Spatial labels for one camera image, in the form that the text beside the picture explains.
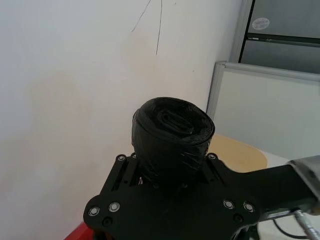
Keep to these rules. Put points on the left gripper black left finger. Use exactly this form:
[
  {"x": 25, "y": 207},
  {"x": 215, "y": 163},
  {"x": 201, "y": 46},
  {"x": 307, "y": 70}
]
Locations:
[{"x": 117, "y": 175}]

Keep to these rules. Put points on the white round sticker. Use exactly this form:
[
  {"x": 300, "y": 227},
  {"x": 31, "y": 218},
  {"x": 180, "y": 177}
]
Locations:
[{"x": 261, "y": 23}]

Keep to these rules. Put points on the red plastic bin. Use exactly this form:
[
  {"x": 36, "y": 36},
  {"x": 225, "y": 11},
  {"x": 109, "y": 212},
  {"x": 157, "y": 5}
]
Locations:
[{"x": 78, "y": 232}]

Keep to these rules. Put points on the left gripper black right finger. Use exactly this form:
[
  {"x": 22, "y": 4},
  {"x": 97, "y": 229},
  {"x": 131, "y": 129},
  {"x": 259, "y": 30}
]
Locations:
[{"x": 220, "y": 180}]

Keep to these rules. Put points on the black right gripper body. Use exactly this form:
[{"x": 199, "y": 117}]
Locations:
[{"x": 275, "y": 185}]

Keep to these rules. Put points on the grey metal cabinet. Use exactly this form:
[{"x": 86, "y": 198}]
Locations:
[{"x": 282, "y": 40}]

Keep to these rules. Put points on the cream plastic basin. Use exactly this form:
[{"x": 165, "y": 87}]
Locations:
[{"x": 237, "y": 155}]

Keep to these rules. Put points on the white partition panel, grey frame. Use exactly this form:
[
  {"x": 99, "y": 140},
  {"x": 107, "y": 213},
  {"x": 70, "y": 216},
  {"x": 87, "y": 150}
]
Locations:
[{"x": 270, "y": 107}]

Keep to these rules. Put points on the black garbage bag roll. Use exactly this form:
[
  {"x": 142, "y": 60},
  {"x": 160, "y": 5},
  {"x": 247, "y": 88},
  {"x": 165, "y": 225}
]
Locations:
[{"x": 172, "y": 140}]

